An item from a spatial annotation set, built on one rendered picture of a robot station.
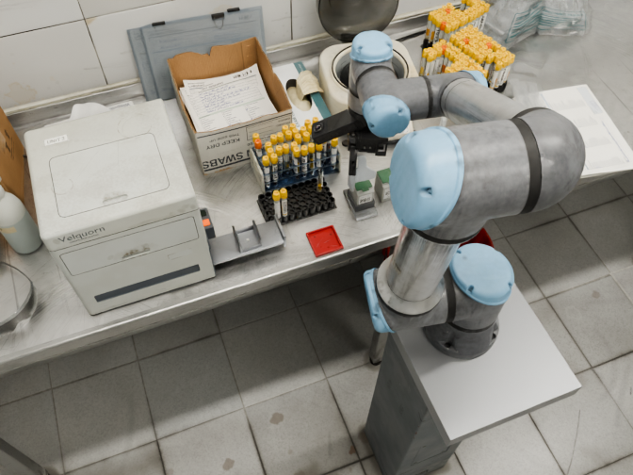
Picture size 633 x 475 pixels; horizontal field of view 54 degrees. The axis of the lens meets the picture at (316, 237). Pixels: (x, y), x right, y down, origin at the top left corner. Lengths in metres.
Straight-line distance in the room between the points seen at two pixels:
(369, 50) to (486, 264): 0.43
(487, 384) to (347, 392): 0.99
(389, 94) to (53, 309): 0.84
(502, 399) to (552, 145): 0.65
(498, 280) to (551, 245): 1.55
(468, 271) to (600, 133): 0.80
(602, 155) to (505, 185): 1.03
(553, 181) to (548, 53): 1.28
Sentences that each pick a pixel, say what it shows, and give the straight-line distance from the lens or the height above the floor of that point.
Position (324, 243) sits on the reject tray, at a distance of 1.42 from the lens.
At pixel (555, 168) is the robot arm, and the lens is 0.74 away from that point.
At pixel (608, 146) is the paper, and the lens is 1.77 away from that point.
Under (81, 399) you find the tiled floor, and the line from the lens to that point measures 2.32.
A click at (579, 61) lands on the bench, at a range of 2.01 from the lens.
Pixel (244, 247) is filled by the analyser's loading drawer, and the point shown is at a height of 0.91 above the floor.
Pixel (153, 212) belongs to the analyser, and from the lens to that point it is 1.16.
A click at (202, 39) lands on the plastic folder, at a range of 1.70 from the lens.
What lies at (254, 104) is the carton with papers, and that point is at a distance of 1.64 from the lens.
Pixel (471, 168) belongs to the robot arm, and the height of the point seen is 1.55.
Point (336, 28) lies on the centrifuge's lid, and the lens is 1.77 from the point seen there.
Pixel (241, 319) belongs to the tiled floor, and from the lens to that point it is 2.32.
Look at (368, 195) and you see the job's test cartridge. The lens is 1.44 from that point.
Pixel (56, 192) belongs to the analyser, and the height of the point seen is 1.18.
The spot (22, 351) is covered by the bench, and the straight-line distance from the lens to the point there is 1.43.
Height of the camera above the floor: 2.06
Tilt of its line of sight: 56 degrees down
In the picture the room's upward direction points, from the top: 1 degrees clockwise
